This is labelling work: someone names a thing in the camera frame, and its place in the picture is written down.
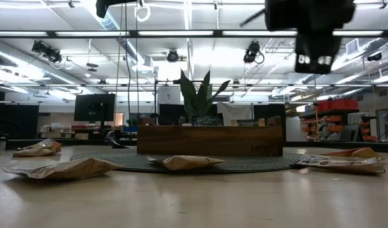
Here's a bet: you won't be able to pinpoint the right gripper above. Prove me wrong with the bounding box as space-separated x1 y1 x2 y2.
239 0 356 74

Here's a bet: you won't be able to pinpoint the wooden tea box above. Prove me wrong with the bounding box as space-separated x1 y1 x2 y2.
137 115 284 156

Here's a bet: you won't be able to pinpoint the tan tea packet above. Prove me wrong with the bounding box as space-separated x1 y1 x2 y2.
16 139 62 151
12 147 62 158
147 155 227 171
1 157 122 181

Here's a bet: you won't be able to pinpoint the overhead rig light beam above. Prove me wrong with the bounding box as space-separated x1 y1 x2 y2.
0 29 388 39

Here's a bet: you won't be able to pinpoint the black partition panel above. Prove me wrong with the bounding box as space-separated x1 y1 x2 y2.
253 103 287 142
0 91 39 140

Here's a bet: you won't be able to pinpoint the green snake plant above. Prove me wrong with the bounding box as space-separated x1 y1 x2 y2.
180 69 232 125

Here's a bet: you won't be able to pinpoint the white box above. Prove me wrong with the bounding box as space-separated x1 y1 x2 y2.
158 85 181 105

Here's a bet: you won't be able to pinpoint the white board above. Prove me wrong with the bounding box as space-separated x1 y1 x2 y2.
285 116 301 143

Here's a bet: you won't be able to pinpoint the red storage bins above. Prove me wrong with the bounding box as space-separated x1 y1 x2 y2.
316 99 360 112

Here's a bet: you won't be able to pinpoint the storage shelf with parts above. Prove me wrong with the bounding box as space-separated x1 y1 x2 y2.
299 109 379 143

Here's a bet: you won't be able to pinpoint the black monitor on stand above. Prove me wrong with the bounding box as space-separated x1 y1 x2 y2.
73 93 116 123

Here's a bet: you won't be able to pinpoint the round grey woven mat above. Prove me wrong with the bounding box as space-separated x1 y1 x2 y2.
69 151 311 174

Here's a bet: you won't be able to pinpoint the workbench with boxes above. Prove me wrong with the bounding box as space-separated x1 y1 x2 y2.
38 122 106 140

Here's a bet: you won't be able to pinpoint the black ceiling camera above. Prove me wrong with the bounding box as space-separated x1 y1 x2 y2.
243 40 265 64

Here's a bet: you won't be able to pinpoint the round black overhead camera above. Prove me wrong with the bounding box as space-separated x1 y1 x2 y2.
166 49 180 63

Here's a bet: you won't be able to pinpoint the white cable loop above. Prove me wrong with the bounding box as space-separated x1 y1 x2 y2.
134 1 151 23

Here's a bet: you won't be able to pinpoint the black hanging cable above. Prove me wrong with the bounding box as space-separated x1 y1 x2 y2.
135 0 140 115
123 0 133 117

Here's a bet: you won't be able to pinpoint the black aluminium table frame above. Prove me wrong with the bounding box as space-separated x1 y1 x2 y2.
0 136 388 155

